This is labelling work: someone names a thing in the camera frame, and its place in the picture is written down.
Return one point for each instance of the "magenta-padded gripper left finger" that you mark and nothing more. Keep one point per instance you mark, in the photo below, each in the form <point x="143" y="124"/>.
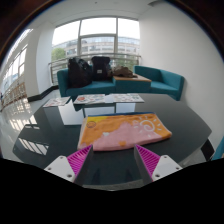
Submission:
<point x="60" y="166"/>

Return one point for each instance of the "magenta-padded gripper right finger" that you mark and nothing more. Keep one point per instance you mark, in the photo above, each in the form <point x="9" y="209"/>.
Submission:
<point x="163" y="166"/>

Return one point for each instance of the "orange pink cartoon towel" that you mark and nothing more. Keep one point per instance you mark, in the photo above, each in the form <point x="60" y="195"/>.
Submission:
<point x="126" y="131"/>

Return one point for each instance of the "teal chair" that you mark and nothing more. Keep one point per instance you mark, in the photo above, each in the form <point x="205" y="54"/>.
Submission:
<point x="219" y="150"/>

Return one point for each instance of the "teal wooden-top corner table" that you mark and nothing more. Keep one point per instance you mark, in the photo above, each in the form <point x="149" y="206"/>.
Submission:
<point x="131" y="85"/>

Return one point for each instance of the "large black backpack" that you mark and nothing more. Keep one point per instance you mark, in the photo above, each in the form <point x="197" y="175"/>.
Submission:
<point x="79" y="73"/>

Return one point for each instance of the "brown jacket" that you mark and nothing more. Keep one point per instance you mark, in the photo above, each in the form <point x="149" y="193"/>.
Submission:
<point x="124" y="71"/>

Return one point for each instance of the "metal window railing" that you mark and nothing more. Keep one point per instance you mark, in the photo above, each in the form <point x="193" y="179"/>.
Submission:
<point x="60" y="61"/>

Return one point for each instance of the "black backpack with label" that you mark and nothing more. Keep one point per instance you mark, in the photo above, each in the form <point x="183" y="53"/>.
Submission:
<point x="100" y="68"/>

